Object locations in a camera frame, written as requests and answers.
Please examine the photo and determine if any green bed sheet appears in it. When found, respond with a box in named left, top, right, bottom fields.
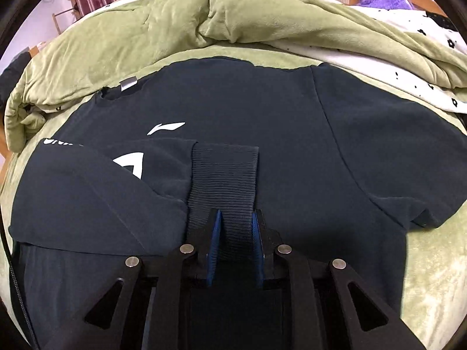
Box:
left=0, top=44, right=467, bottom=350

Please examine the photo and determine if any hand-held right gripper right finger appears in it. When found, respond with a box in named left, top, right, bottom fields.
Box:
left=251, top=209, right=428, bottom=350

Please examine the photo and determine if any dark navy sweatshirt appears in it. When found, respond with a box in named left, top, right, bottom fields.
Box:
left=7, top=55, right=467, bottom=350

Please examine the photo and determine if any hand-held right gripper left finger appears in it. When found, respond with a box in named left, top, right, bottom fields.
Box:
left=42, top=209, right=224, bottom=350

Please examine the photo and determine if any dark clothes pile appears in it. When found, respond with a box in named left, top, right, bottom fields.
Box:
left=0, top=53, right=32, bottom=81

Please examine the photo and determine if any green quilt with floral backing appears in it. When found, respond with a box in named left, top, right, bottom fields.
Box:
left=4, top=0, right=467, bottom=152

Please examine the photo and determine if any wooden clothes rack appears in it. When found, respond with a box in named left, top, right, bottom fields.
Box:
left=51, top=0, right=79, bottom=35

